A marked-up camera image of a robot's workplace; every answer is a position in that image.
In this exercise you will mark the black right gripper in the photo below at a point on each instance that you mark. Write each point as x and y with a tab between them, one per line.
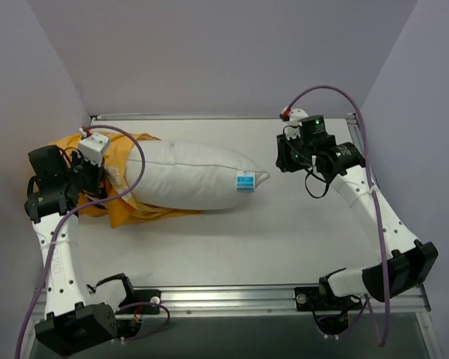
283	154

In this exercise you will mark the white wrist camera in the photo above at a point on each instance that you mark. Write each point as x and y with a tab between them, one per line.
93	146
291	119

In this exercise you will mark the aluminium right side rail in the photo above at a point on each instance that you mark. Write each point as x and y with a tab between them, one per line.
380	222

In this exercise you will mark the white pillow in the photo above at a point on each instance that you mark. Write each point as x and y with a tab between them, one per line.
189	175

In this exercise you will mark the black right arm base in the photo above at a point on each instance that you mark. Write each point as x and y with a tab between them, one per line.
330	313

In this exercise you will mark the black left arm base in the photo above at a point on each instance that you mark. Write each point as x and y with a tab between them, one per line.
141	316

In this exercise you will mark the aluminium front rail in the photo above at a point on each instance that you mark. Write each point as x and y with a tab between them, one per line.
252	300

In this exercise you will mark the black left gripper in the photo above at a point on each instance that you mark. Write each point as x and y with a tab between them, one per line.
96	176

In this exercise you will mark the aluminium rail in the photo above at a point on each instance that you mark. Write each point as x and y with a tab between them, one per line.
138	116
380	222
252	300

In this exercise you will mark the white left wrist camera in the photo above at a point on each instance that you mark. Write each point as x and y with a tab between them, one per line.
93	146

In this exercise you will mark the aluminium back rail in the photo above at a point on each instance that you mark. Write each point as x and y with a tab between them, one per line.
138	116

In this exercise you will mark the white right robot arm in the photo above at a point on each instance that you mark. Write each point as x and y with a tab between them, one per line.
403	261

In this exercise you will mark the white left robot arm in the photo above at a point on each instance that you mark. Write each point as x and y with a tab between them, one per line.
75	319

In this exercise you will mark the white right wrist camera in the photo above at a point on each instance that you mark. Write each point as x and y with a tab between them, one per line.
291	119

